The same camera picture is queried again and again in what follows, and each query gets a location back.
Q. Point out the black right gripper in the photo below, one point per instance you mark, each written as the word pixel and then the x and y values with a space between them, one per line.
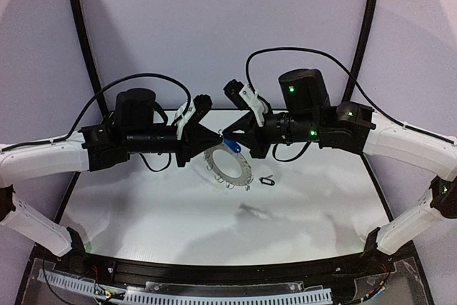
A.
pixel 257 133

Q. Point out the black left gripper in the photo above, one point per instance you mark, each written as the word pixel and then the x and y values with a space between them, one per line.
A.
pixel 184 141

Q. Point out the blue key tag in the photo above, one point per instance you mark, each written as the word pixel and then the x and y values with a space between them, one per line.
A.
pixel 233 145

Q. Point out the perforated metal key ring disc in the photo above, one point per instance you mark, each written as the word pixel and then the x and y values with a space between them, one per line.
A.
pixel 230 169

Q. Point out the black key tag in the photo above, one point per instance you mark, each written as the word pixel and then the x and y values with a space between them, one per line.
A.
pixel 267 180

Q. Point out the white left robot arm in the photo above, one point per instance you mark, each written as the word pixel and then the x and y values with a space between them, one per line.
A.
pixel 138 125

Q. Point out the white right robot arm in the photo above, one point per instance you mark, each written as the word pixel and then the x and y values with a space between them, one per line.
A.
pixel 357 129

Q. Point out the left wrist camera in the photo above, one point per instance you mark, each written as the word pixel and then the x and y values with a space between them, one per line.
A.
pixel 198 108

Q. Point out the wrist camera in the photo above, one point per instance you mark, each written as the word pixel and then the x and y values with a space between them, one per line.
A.
pixel 198 108
pixel 244 97

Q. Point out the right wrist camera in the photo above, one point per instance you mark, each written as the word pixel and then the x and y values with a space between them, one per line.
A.
pixel 244 97

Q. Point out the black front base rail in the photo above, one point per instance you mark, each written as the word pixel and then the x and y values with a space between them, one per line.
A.
pixel 340 272

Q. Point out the white slotted cable duct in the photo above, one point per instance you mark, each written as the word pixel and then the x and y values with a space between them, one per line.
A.
pixel 161 293

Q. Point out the right black frame post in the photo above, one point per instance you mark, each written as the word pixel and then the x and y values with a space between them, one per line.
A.
pixel 363 37

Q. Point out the black frame post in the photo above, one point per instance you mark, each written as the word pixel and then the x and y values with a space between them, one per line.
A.
pixel 363 37
pixel 84 44

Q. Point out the left black frame post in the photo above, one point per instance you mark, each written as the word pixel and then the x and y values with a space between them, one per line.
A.
pixel 84 44

